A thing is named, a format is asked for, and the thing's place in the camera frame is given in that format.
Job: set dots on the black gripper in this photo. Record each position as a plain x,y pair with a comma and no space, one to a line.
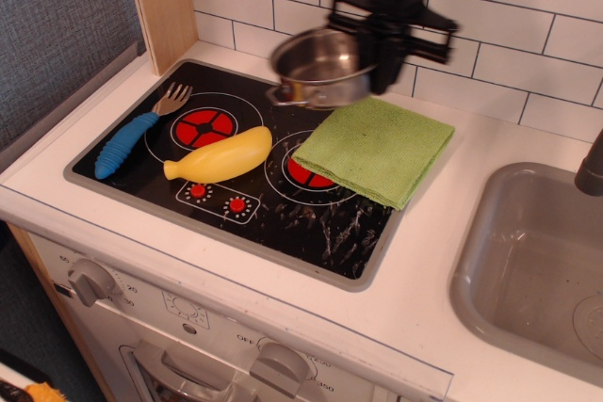
393,29

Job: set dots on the silver metal pot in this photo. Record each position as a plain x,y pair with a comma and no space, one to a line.
320,68

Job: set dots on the green cloth napkin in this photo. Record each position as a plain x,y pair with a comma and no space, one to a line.
375,149

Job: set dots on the yellow plastic banana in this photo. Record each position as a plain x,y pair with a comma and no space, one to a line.
223,160

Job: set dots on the black toy stovetop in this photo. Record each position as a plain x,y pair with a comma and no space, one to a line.
278,211

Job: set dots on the grey faucet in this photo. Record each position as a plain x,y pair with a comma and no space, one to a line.
589,177

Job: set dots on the grey plastic sink basin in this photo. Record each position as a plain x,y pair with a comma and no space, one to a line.
529,277

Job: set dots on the grey oven knob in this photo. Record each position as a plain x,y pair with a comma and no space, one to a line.
281,368

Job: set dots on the grey timer knob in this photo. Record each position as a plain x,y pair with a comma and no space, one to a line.
90,281

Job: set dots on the yellow object at corner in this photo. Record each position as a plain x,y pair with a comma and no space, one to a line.
43,392

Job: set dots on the blue handled toy fork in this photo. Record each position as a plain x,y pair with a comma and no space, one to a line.
120,146

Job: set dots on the wooden side post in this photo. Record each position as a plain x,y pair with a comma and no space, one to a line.
169,29

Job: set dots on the oven door handle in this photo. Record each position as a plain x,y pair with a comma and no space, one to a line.
185,375

